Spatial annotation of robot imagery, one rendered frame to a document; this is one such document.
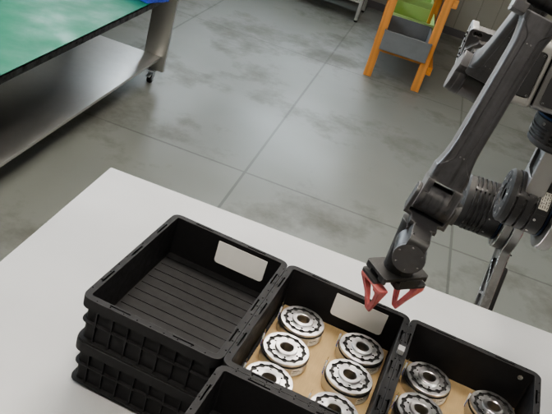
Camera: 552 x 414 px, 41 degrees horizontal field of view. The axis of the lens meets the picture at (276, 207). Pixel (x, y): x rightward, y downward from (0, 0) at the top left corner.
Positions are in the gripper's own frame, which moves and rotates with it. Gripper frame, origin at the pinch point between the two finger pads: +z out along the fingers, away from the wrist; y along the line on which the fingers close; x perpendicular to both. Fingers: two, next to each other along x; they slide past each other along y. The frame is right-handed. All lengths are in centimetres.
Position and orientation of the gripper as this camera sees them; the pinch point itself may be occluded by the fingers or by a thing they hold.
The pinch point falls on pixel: (382, 305)
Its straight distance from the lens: 142.2
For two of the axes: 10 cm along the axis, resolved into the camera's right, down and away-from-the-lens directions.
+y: 8.8, -0.1, 4.8
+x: -4.0, -5.6, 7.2
